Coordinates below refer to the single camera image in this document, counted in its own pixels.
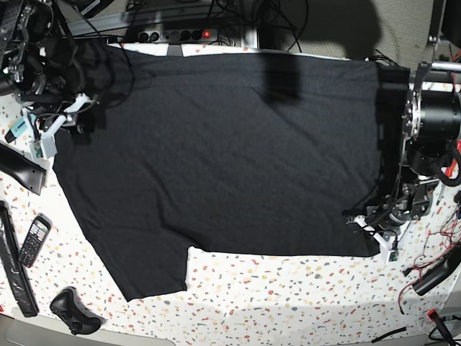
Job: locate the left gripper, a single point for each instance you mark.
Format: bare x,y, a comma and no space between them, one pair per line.
385,222

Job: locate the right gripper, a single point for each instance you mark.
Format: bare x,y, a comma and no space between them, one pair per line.
42,143

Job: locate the black T-shirt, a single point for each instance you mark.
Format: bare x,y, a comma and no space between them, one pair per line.
238,153

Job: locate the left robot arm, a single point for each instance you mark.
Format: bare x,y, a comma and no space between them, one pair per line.
428,147

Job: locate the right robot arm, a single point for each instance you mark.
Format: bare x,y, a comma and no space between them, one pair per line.
40,68

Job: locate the turquoise highlighter marker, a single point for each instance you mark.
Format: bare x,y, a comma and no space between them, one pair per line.
15,131

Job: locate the long black bar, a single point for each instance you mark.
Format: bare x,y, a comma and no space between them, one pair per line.
15,273

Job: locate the grey table clamp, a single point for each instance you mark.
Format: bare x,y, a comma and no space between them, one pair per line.
174,50

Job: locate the white terrazzo table cloth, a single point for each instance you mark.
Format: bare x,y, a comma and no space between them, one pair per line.
242,299

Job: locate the white power strip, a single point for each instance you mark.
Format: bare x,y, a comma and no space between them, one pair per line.
178,36

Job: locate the black game controller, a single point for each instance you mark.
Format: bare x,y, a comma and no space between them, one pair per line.
64,306

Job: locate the black cylinder with wires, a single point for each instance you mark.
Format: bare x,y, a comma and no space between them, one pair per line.
441,271

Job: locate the red handled screwdriver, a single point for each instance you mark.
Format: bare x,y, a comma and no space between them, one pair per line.
452,167

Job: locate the red black tool handle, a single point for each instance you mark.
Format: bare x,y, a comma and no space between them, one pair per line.
445,327

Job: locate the black cordless phone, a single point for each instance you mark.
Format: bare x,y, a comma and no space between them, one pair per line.
35,238

